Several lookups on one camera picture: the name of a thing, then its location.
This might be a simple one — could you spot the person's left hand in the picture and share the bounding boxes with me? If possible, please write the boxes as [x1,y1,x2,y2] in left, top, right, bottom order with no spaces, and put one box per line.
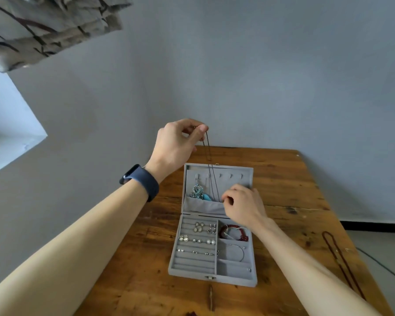
[145,119,209,185]

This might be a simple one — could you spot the person's right hand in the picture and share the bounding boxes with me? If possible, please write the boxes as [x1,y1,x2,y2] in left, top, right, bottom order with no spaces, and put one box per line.
[221,184,270,232]

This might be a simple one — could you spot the thin dark chain necklace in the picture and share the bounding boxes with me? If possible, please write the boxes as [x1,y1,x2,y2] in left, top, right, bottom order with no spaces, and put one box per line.
[194,126,224,204]

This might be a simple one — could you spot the person's left forearm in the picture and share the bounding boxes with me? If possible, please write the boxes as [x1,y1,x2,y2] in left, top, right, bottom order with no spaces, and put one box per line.
[0,176,149,316]

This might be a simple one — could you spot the person's right forearm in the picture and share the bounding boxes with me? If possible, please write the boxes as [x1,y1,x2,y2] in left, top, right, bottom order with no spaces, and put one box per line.
[254,220,383,316]

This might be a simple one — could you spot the set of silver earrings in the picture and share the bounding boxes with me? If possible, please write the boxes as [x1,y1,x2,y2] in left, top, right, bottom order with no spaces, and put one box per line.
[177,221,219,257]

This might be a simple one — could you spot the thin silver bangle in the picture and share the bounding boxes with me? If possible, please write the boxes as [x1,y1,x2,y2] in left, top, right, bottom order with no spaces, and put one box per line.
[228,243,246,263]

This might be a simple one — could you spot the grey velvet jewelry box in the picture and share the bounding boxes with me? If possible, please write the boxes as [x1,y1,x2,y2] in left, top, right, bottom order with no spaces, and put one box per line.
[168,163,258,288]

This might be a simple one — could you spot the dark blue wrist band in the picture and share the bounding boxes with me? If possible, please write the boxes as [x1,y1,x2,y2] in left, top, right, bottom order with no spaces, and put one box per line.
[119,164,160,203]

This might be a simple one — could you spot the black baseboard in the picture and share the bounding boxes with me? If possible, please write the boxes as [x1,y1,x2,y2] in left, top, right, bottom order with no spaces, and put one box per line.
[340,221,395,234]

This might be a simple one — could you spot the beige patterned curtain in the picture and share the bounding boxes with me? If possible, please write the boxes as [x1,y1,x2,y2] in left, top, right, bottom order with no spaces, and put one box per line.
[0,0,133,74]

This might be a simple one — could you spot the white window sill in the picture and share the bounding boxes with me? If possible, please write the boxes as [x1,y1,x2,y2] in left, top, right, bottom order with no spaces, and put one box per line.
[0,65,48,179]

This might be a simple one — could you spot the turquoise silver pendant necklace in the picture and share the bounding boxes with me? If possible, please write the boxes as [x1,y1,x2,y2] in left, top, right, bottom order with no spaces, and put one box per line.
[190,184,215,203]

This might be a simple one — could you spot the red bead bracelet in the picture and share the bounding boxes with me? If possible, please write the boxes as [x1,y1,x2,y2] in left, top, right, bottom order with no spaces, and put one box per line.
[219,224,250,242]

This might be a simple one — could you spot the brown cord necklace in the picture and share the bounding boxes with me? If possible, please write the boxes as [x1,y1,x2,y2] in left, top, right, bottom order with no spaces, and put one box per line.
[321,230,366,300]

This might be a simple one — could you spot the black floor cable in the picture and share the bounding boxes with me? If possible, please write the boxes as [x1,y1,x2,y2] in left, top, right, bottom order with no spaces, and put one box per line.
[355,247,395,287]

